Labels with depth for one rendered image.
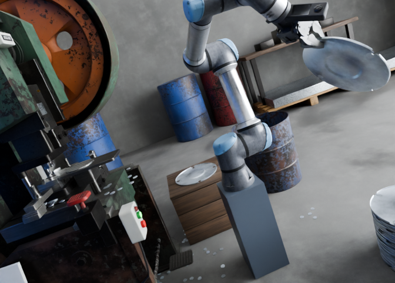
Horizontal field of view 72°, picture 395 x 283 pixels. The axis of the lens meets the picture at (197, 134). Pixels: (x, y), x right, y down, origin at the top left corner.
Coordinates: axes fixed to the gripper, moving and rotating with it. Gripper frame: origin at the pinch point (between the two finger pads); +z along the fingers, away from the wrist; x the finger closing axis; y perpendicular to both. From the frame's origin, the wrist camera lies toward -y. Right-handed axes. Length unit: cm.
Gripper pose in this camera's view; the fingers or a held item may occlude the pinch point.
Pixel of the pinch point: (323, 43)
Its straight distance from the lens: 103.1
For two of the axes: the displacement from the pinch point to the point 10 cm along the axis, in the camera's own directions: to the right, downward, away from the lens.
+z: 8.1, 3.5, 4.7
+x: -3.4, 9.3, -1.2
